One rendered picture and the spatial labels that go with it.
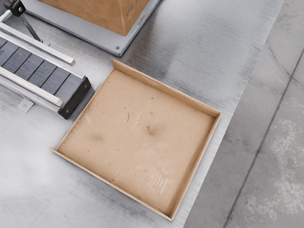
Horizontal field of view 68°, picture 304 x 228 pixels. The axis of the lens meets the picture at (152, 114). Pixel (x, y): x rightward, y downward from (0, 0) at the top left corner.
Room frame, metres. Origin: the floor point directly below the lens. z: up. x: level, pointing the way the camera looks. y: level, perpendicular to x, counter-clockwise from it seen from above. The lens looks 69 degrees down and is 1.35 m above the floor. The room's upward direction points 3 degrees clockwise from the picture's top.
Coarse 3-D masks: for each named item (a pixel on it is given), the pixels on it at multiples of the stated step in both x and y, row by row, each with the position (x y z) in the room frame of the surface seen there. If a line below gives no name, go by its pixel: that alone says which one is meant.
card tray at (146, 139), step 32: (96, 96) 0.23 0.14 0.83; (128, 96) 0.24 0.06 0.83; (160, 96) 0.24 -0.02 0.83; (96, 128) 0.15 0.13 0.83; (128, 128) 0.15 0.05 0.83; (160, 128) 0.16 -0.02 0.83; (192, 128) 0.16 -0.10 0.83; (96, 160) 0.07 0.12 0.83; (128, 160) 0.08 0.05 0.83; (160, 160) 0.08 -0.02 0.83; (192, 160) 0.09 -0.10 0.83; (128, 192) 0.01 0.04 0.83; (160, 192) 0.01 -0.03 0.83
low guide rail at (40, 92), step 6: (0, 72) 0.24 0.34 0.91; (6, 72) 0.24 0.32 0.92; (12, 78) 0.23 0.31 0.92; (18, 78) 0.23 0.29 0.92; (24, 84) 0.22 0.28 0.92; (30, 84) 0.22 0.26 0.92; (30, 90) 0.21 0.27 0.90; (36, 90) 0.20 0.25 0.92; (42, 90) 0.20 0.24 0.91; (42, 96) 0.19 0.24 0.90; (48, 96) 0.19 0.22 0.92; (54, 96) 0.19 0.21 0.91; (54, 102) 0.18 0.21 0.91; (60, 102) 0.18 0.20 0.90
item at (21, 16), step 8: (8, 0) 0.38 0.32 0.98; (16, 0) 0.39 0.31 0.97; (8, 8) 0.37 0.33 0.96; (16, 8) 0.38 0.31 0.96; (24, 8) 0.39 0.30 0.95; (0, 16) 0.35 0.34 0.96; (8, 16) 0.36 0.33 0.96; (16, 16) 0.37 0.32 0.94; (24, 16) 0.39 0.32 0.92; (24, 24) 0.38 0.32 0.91; (32, 32) 0.38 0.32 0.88; (40, 40) 0.39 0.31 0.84
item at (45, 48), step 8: (0, 24) 0.33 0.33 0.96; (8, 32) 0.31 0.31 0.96; (16, 32) 0.31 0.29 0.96; (24, 40) 0.30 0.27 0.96; (32, 40) 0.29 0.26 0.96; (40, 48) 0.28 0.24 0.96; (48, 48) 0.28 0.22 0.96; (56, 56) 0.26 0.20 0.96; (64, 56) 0.26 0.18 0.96; (72, 64) 0.25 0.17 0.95
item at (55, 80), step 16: (0, 48) 0.33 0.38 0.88; (16, 48) 0.33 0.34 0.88; (0, 64) 0.28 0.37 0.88; (16, 64) 0.28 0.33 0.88; (32, 64) 0.29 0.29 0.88; (48, 64) 0.29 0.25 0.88; (32, 80) 0.24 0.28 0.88; (48, 80) 0.25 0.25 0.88; (64, 80) 0.25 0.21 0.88; (80, 80) 0.25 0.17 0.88; (64, 96) 0.21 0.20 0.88
